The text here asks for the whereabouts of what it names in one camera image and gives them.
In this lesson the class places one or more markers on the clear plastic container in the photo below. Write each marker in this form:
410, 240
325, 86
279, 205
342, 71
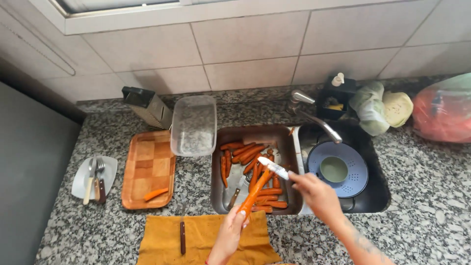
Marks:
194, 127

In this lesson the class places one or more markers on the person's left hand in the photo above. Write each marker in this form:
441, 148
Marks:
226, 235

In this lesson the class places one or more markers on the green plastic bag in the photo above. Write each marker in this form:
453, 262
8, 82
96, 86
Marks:
370, 106

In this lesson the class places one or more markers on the long orange carrot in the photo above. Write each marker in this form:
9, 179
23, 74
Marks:
255, 193

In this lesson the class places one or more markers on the pile of unpeeled carrots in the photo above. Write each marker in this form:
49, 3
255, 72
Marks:
246, 152

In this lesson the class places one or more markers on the wooden checkered cutting board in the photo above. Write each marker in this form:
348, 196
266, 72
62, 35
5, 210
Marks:
149, 165

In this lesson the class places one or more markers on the metal box grater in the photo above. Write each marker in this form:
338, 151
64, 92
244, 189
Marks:
149, 106

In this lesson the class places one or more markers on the white soap pump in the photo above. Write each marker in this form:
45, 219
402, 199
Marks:
337, 80

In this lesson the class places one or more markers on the pale green cabbage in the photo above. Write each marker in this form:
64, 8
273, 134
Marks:
398, 109

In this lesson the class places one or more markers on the chrome sink faucet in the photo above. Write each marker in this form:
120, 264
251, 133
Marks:
316, 119

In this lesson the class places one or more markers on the mustard yellow cloth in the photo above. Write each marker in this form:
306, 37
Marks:
206, 243

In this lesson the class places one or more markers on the white square plate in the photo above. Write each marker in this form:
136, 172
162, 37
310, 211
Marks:
79, 180

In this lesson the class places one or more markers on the white window frame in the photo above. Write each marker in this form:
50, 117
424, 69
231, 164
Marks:
184, 16

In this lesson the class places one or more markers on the steel kitchen sink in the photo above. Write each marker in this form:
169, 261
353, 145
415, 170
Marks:
375, 173

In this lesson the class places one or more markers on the red plastic bag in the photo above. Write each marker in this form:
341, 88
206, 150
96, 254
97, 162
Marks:
443, 110

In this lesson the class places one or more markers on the grey kitchen appliance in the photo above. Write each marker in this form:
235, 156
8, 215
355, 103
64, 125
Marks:
33, 165

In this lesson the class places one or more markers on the person's right hand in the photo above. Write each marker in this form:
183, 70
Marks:
318, 198

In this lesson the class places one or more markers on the small peeled carrot piece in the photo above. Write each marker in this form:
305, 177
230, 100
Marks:
156, 194

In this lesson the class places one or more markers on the black sink caddy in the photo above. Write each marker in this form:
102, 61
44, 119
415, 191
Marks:
344, 94

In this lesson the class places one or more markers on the yellow sponge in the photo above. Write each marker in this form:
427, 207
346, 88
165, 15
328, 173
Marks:
335, 107

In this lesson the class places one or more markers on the pale green bowl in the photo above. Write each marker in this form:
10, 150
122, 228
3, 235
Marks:
333, 169

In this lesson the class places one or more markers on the blue plastic colander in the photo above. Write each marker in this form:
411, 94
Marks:
355, 173

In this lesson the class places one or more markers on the rectangular metal tray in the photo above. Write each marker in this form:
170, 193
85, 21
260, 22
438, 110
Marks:
220, 198

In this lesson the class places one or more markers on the white vegetable peeler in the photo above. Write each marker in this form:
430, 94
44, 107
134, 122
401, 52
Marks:
274, 168

